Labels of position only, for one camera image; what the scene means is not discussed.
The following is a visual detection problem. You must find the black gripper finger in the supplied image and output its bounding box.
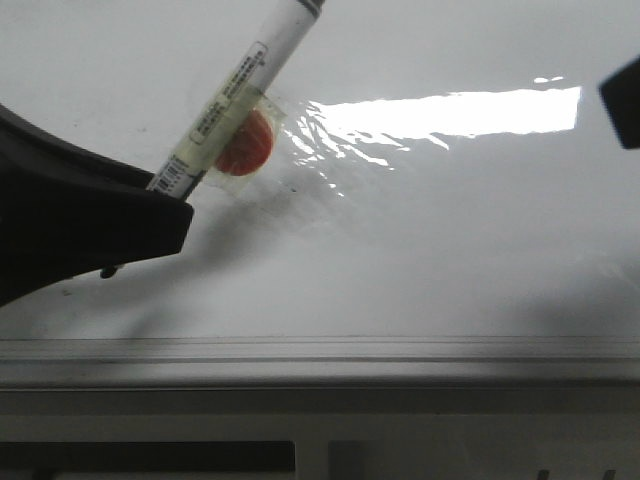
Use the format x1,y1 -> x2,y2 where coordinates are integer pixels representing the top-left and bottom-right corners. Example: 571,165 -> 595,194
1,108 -> 194,304
599,57 -> 640,149

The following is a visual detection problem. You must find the white whiteboard marker pen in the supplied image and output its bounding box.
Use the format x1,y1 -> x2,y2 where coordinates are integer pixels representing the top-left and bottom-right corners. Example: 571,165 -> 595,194
147,1 -> 324,200

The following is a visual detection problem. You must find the orange round magnet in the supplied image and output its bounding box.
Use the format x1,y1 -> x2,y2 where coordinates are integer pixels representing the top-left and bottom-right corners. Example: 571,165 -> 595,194
214,109 -> 274,177

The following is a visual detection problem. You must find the white whiteboard with aluminium frame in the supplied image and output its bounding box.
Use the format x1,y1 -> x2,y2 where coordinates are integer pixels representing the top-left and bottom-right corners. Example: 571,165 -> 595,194
1,1 -> 639,415

